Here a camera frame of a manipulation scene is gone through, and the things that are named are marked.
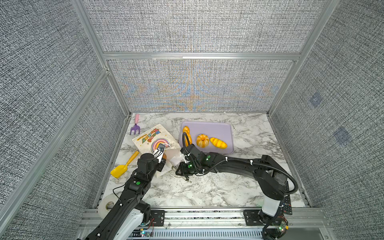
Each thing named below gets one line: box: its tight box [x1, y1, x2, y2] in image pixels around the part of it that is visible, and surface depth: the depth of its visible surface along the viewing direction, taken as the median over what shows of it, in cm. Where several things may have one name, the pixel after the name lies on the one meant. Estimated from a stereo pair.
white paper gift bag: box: [132, 123, 181, 177], surface depth 90 cm
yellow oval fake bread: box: [209, 137, 228, 149], surface depth 100 cm
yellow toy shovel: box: [110, 150, 140, 179], surface depth 92 cm
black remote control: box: [282, 181, 293, 215], surface depth 78 cm
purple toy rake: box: [130, 114, 141, 135], surface depth 112 cm
